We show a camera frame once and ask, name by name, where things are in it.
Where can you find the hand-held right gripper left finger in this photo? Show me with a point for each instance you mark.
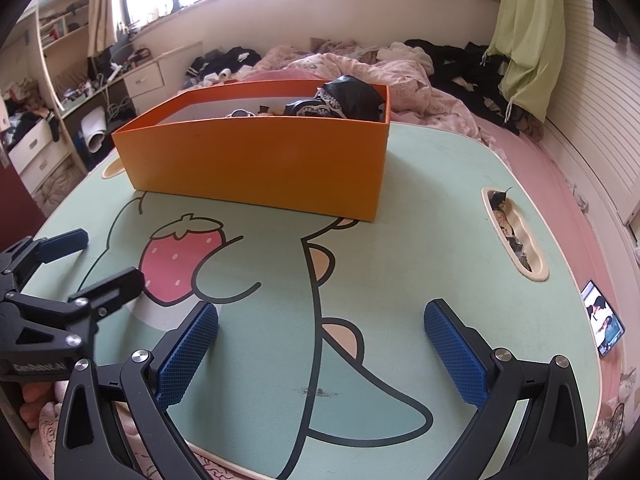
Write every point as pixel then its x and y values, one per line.
pixel 187 355

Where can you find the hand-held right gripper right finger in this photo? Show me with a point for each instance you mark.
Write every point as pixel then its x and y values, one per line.
pixel 457 355

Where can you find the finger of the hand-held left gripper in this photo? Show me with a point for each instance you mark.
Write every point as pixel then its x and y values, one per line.
pixel 62 245
pixel 110 287

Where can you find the orange cardboard box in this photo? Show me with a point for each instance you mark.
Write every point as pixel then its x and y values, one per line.
pixel 250 160

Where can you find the black lace-trimmed garment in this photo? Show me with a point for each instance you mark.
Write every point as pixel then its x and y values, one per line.
pixel 350 97

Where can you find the green cartoon desktop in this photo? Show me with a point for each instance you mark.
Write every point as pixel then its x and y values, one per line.
pixel 400 260

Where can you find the person's left hand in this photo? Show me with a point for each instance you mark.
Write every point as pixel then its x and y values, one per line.
pixel 31 394

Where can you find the white drawer cabinet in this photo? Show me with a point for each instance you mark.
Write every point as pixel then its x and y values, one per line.
pixel 35 152

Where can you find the pink rose-print fabric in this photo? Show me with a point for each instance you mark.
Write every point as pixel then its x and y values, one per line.
pixel 45 440

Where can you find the rolled white paper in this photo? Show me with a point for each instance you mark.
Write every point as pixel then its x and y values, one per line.
pixel 92 132

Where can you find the patterned lace strip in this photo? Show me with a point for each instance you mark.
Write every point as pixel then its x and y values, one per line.
pixel 515 240

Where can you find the smartphone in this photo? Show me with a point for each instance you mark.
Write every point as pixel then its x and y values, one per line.
pixel 602 320

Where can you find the black bow hair clip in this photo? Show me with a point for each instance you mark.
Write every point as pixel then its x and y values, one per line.
pixel 500 199

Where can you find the beige floral cloth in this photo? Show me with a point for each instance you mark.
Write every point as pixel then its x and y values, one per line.
pixel 617 425

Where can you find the white desk with drawer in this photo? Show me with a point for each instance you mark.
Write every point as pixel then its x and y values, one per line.
pixel 150 77

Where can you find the white bookshelf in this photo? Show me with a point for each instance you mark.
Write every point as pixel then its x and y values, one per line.
pixel 60 30

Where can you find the beige window curtain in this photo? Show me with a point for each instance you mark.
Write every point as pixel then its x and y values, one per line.
pixel 102 5

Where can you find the black and white clothes pile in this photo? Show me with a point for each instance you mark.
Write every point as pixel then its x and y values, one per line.
pixel 225 62

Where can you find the white louvered wardrobe doors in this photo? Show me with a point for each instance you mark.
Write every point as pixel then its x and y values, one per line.
pixel 605 125

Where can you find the pink quilt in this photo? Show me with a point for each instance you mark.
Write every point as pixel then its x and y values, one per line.
pixel 400 80

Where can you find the light green hanging cloth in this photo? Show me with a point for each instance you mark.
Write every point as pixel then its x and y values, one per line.
pixel 525 35

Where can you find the black hanging clothing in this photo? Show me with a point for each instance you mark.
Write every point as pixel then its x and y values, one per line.
pixel 610 12

